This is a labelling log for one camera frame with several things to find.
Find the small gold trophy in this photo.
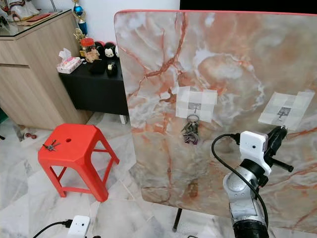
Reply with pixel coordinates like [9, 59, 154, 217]
[74, 28, 88, 48]

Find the metal lamp pole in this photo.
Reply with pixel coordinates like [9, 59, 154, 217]
[48, 0, 60, 13]

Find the black low console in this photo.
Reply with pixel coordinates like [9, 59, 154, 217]
[57, 59, 130, 124]

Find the pink white tissue pack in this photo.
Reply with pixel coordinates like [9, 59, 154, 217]
[56, 47, 83, 74]

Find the small dark key bunch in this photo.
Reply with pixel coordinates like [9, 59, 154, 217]
[43, 140, 61, 152]

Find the white ceramic figurine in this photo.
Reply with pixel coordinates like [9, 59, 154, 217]
[7, 0, 42, 22]

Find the black television screen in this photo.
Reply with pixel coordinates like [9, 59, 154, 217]
[180, 0, 317, 11]

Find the black wallet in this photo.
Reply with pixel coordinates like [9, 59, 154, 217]
[89, 60, 107, 75]

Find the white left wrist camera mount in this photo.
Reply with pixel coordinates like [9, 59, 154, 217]
[67, 215, 92, 238]

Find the light wood cabinet glass top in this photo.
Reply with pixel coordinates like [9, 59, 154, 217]
[0, 9, 88, 131]

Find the clear adhesive metal hook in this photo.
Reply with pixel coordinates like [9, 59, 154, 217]
[257, 90, 311, 131]
[175, 86, 219, 122]

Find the red plastic stool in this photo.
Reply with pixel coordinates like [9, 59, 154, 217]
[37, 123, 121, 203]

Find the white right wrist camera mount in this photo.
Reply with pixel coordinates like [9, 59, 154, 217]
[238, 130, 271, 176]

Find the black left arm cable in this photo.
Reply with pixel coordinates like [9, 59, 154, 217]
[32, 220, 75, 238]

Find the clear jar red lid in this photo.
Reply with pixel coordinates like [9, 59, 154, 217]
[80, 37, 100, 63]

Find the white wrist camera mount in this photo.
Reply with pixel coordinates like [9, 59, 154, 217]
[238, 130, 271, 176]
[67, 215, 92, 238]

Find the flat red box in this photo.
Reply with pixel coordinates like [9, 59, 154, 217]
[27, 12, 52, 22]

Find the tall blue gold trophy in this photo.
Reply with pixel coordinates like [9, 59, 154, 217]
[72, 0, 89, 36]

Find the black tape dispenser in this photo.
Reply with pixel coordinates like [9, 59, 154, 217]
[106, 60, 119, 77]

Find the black mouse plush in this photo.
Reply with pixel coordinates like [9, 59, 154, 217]
[103, 41, 117, 60]

